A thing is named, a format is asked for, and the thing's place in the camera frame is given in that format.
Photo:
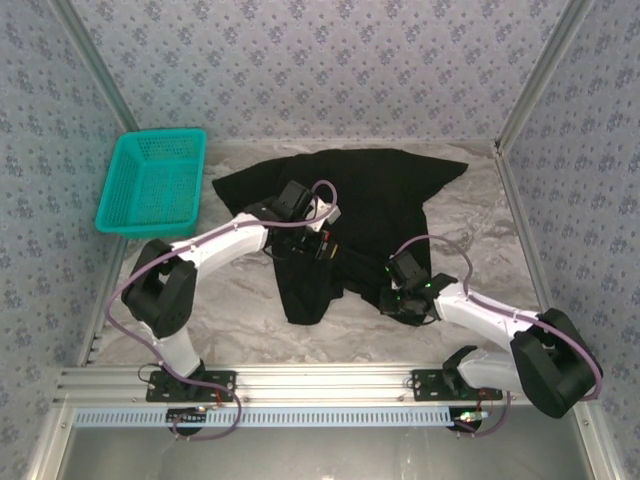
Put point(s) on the black floral print t-shirt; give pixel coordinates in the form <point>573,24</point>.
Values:
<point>370,200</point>

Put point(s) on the teal plastic mesh basket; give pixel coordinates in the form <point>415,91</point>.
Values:
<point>150,190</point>

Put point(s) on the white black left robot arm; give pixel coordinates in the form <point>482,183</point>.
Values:
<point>225,245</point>

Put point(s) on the small black controller board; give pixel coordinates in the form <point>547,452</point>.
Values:
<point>470,416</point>
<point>185,416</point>

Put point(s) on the grey metal panel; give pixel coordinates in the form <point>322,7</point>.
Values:
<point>320,455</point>

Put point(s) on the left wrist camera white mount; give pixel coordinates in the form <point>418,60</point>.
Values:
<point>324,212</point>

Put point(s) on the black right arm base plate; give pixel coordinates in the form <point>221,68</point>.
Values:
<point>425,385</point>

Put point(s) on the aluminium table side rail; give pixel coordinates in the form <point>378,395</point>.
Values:
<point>514,200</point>
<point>100,310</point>

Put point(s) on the wide aluminium frame rail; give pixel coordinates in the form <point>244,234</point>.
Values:
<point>320,385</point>

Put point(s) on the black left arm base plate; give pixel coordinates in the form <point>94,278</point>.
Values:
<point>222,387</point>

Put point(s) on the aluminium corner post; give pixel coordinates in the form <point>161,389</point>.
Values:
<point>546,65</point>
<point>102,67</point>

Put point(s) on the aluminium frame bar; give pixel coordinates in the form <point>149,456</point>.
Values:
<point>50,445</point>
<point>592,440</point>

